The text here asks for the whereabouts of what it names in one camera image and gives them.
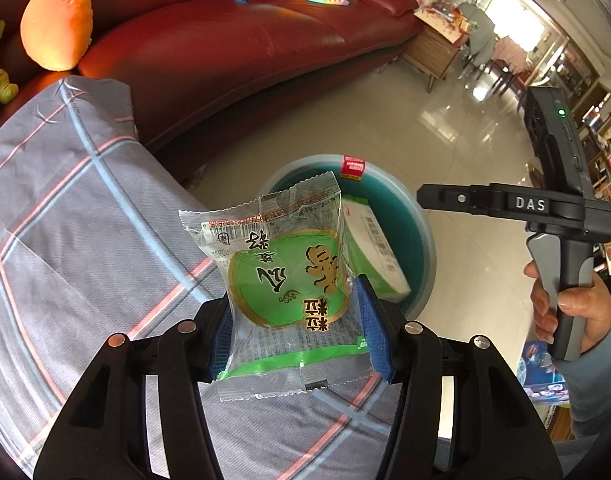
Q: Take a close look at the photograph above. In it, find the white green cardboard box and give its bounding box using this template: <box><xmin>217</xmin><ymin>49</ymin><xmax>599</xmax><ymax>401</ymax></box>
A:
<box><xmin>339</xmin><ymin>196</ymin><xmax>412</xmax><ymax>303</ymax></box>

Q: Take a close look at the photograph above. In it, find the person's right forearm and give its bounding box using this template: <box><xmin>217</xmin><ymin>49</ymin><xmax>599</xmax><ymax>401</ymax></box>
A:
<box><xmin>555</xmin><ymin>305</ymin><xmax>611</xmax><ymax>456</ymax></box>

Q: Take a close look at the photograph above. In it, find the red label sticker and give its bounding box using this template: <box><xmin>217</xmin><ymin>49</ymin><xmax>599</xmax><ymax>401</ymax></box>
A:
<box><xmin>339</xmin><ymin>156</ymin><xmax>366</xmax><ymax>182</ymax></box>

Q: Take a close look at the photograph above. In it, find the orange carrot plush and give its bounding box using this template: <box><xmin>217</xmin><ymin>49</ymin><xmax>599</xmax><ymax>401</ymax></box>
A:
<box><xmin>20</xmin><ymin>0</ymin><xmax>94</xmax><ymax>72</ymax></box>

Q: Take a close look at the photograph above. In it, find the dark red leather sofa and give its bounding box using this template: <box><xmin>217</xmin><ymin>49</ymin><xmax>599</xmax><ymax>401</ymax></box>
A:
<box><xmin>0</xmin><ymin>0</ymin><xmax>426</xmax><ymax>181</ymax></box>

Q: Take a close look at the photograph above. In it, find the person's right hand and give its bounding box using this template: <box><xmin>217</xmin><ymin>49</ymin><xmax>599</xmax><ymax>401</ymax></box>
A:
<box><xmin>524</xmin><ymin>260</ymin><xmax>611</xmax><ymax>357</ymax></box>

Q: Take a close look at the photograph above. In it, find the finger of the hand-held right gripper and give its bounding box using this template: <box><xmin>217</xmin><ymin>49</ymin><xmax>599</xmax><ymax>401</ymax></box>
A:
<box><xmin>416</xmin><ymin>183</ymin><xmax>492</xmax><ymax>217</ymax></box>

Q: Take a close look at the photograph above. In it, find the grey chair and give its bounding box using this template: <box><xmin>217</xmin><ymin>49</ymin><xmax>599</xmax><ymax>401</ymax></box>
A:
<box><xmin>460</xmin><ymin>2</ymin><xmax>497</xmax><ymax>79</ymax></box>

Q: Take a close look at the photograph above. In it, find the plaid grey cloth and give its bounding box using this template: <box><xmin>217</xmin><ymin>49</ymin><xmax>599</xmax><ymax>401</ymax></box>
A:
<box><xmin>0</xmin><ymin>75</ymin><xmax>401</xmax><ymax>480</ymax></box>

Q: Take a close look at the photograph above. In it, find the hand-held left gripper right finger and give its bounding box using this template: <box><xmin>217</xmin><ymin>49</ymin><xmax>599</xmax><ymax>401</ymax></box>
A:
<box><xmin>355</xmin><ymin>276</ymin><xmax>560</xmax><ymax>480</ymax></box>

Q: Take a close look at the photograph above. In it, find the green clear snack wrapper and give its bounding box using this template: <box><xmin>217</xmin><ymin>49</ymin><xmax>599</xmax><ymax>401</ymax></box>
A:
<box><xmin>179</xmin><ymin>171</ymin><xmax>373</xmax><ymax>402</ymax></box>

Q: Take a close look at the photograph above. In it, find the teal round bin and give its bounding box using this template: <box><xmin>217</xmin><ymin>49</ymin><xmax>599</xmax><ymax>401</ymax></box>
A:
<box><xmin>258</xmin><ymin>154</ymin><xmax>437</xmax><ymax>315</ymax></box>

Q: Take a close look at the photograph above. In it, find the blue printed box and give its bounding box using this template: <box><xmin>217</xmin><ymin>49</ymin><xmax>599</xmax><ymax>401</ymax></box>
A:
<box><xmin>518</xmin><ymin>340</ymin><xmax>571</xmax><ymax>406</ymax></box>

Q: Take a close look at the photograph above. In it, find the wooden side table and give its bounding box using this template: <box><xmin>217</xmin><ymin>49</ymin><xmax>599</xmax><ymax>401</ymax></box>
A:
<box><xmin>400</xmin><ymin>10</ymin><xmax>471</xmax><ymax>93</ymax></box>

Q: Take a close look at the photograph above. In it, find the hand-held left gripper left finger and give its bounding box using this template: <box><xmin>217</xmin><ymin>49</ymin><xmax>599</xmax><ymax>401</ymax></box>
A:
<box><xmin>33</xmin><ymin>296</ymin><xmax>236</xmax><ymax>480</ymax></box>

